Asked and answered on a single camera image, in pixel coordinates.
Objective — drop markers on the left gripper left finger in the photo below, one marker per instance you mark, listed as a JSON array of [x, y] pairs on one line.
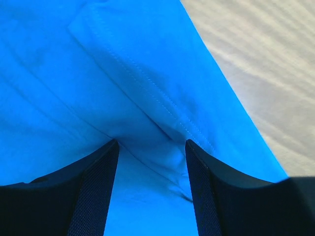
[[72, 201]]

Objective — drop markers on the blue t shirt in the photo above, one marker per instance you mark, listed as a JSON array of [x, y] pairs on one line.
[[75, 74]]

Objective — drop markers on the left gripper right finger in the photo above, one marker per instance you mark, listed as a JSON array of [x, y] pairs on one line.
[[228, 202]]

